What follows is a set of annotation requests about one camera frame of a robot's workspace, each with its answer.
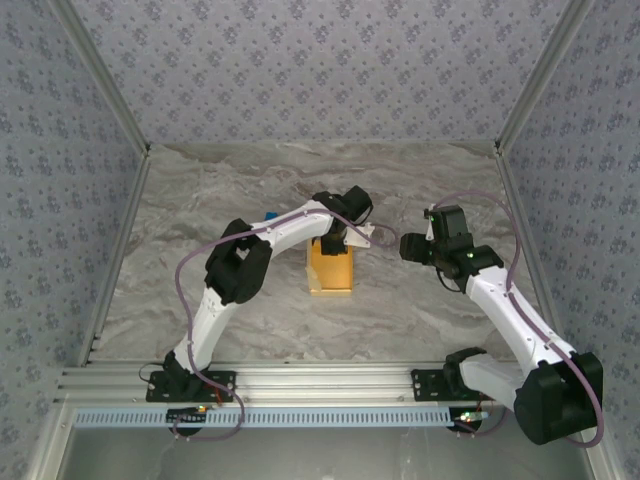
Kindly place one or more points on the black controller board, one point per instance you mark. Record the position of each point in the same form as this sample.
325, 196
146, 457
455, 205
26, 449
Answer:
472, 420
185, 417

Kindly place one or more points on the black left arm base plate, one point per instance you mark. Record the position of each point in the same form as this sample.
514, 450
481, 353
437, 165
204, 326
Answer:
160, 387

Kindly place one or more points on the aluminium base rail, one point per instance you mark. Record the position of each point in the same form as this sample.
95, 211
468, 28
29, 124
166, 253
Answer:
320, 382

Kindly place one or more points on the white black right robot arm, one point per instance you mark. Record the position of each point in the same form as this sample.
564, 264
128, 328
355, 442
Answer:
505, 310

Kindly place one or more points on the small blue object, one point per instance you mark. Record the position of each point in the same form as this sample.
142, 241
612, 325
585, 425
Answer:
270, 216

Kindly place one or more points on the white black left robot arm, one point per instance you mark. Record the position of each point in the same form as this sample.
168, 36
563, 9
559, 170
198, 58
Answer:
220, 320

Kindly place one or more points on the aluminium frame post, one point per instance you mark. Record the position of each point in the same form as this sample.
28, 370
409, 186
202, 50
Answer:
117, 260
100, 75
545, 75
520, 200
47, 445

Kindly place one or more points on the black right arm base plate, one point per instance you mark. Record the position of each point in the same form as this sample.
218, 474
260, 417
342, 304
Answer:
427, 385

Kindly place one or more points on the yellow paper box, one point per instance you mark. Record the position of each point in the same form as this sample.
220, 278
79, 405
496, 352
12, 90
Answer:
332, 272

